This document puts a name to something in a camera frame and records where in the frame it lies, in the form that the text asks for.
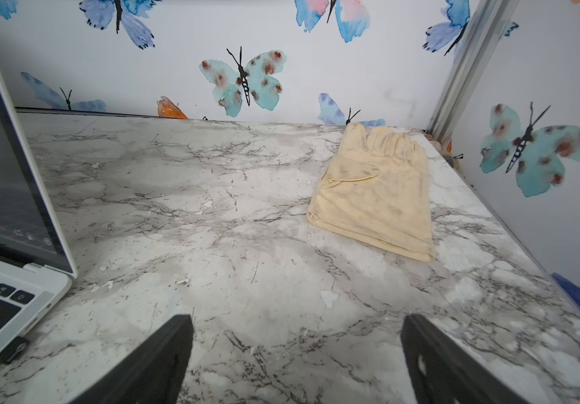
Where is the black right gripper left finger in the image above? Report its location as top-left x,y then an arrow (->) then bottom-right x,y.
73,315 -> 194,404

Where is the silver open laptop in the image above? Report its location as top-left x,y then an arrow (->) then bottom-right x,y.
0,73 -> 78,365

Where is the black usb mouse receiver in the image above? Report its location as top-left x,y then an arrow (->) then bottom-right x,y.
0,336 -> 30,365

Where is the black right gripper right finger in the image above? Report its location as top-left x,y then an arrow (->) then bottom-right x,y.
400,314 -> 526,403

